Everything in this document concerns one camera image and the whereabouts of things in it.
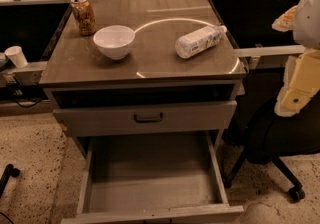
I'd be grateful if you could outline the grey drawer cabinet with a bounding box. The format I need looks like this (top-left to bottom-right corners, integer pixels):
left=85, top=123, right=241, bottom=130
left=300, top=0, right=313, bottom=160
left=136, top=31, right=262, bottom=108
left=38, top=0, right=248, bottom=224

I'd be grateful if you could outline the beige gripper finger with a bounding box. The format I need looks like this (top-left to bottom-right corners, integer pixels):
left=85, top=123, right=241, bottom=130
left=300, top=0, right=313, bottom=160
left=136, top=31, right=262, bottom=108
left=274, top=49, right=320, bottom=117
left=272, top=5, right=297, bottom=32

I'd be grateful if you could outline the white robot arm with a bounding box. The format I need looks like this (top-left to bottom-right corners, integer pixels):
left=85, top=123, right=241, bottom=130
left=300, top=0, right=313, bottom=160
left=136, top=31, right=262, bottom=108
left=272, top=0, right=320, bottom=117

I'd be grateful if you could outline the white paper cup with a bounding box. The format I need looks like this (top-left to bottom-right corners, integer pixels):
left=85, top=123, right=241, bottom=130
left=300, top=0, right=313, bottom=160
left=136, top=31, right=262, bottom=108
left=5, top=46, right=28, bottom=68

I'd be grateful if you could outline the black office chair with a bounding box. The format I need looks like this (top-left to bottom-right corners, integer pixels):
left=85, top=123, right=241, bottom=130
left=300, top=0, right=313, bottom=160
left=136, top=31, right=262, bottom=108
left=223, top=68, right=320, bottom=202

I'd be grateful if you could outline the orange patterned drink can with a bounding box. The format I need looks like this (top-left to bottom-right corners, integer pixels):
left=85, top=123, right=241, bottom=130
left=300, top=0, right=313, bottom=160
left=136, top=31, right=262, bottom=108
left=71, top=0, right=96, bottom=36

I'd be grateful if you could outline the open grey middle drawer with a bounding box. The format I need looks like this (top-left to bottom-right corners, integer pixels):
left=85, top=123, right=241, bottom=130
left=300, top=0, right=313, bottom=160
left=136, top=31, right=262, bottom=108
left=61, top=132, right=244, bottom=224

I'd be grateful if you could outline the clear plastic water bottle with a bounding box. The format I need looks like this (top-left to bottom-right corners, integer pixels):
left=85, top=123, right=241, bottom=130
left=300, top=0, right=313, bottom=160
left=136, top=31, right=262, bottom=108
left=175, top=25, right=227, bottom=59

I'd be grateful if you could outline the closed grey upper drawer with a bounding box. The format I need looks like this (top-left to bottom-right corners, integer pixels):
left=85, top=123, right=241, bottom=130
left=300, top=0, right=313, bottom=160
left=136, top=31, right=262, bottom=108
left=54, top=101, right=236, bottom=137

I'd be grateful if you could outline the black drawer handle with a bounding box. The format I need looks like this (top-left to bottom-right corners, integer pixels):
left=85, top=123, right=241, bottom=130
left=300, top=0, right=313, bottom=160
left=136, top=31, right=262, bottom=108
left=133, top=113, right=164, bottom=123

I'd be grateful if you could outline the black caster wheel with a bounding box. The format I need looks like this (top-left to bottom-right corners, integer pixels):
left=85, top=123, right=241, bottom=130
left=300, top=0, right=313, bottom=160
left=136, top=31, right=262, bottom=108
left=0, top=164, right=20, bottom=198

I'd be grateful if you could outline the white ceramic bowl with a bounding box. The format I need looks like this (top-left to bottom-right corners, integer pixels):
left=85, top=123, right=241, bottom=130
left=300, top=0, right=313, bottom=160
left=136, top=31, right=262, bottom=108
left=93, top=25, right=135, bottom=60

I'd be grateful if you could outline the black power strip with cable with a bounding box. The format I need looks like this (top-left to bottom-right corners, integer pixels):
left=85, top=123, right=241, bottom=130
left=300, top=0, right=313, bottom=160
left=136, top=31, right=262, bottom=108
left=3, top=75, right=47, bottom=108

